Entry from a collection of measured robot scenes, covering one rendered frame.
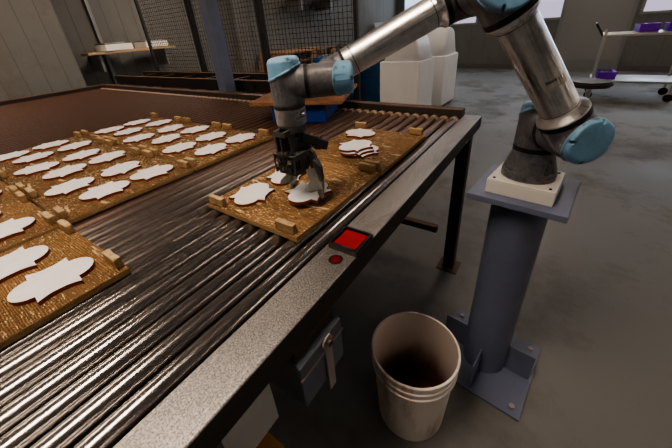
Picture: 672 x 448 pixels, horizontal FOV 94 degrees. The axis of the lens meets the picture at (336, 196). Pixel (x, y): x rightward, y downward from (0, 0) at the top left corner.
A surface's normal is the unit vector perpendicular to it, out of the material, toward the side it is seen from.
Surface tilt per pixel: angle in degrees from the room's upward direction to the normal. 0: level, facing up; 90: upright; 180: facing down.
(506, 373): 0
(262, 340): 0
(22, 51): 90
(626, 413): 0
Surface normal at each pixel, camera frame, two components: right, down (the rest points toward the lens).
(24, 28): 0.76, 0.26
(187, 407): -0.07, -0.88
